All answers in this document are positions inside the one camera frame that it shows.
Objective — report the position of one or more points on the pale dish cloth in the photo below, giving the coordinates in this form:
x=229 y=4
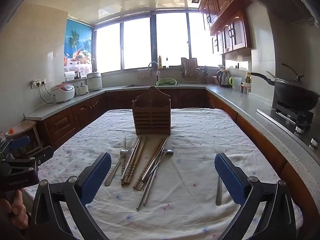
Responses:
x=144 y=74

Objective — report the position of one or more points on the red and white rice cooker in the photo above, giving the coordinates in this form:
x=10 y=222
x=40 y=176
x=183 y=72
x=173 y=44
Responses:
x=62 y=93

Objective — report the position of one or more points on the green colander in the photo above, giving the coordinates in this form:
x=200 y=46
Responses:
x=166 y=82

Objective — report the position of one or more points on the wooden stool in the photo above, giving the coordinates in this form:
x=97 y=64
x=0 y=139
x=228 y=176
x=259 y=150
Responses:
x=23 y=127

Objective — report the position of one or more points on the wooden dish rack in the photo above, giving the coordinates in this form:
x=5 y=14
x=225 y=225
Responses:
x=190 y=67

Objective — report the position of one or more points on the black wok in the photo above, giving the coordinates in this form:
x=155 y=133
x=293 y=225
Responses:
x=295 y=97

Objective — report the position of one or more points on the chrome faucet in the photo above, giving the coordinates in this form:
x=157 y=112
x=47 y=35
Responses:
x=153 y=63

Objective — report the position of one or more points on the metal spoon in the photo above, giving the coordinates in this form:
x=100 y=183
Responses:
x=169 y=151

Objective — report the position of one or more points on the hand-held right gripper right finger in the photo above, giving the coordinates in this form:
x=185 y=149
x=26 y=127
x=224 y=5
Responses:
x=230 y=180

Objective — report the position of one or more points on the light wooden chopstick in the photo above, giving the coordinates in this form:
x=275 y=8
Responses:
x=165 y=142

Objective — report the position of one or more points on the grey kitchen countertop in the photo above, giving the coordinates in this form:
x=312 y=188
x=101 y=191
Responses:
x=240 y=100

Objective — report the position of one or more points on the yellow lidded jar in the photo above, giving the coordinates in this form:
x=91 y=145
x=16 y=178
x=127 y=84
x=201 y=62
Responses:
x=248 y=78

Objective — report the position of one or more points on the small white electric pot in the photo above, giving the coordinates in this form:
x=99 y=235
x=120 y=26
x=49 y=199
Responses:
x=82 y=90

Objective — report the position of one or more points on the spice jar set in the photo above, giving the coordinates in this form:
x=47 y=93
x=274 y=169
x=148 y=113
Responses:
x=245 y=88

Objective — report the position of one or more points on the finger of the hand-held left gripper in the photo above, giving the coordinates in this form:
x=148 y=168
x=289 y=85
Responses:
x=43 y=155
x=18 y=142

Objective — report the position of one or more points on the wooden wall cabinets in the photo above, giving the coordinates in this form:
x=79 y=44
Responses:
x=222 y=2

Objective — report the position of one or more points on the large white cooker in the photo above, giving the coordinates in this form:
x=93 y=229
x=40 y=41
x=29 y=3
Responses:
x=94 y=82

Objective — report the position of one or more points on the wooden base cabinets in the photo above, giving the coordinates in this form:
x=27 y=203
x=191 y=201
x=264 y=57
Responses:
x=60 y=123

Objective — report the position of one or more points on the yellow bottle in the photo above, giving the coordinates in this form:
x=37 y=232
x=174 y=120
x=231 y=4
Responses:
x=160 y=62

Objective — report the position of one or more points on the metal fork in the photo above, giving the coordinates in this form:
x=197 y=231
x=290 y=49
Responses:
x=218 y=192
x=115 y=171

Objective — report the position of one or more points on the white floral tablecloth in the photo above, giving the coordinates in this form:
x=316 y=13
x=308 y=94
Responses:
x=200 y=142

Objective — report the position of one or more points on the gas stove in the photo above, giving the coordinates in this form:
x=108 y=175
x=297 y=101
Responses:
x=292 y=116

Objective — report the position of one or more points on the paper towel roll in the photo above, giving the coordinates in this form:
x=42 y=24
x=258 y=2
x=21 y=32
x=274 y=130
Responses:
x=70 y=74

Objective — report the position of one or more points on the wooden spatula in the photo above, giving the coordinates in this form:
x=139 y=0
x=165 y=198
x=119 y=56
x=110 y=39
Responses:
x=270 y=75

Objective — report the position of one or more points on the beach print window blind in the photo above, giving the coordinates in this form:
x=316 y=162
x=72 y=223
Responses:
x=77 y=42

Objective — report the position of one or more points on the person's left hand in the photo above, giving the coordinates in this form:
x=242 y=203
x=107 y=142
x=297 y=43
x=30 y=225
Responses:
x=13 y=210

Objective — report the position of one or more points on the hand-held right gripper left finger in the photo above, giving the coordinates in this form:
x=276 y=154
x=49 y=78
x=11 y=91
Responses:
x=97 y=177

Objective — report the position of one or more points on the kitchen sink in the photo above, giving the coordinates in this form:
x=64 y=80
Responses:
x=140 y=86

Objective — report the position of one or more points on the wall power socket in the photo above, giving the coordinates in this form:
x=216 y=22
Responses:
x=38 y=83

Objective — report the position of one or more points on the large kitchen window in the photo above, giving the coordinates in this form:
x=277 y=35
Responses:
x=137 y=45

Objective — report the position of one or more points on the steel electric kettle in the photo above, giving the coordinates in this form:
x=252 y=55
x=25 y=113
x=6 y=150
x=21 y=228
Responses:
x=223 y=78

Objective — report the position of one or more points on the wooden utensil holder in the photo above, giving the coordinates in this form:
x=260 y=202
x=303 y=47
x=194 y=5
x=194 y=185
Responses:
x=152 y=120

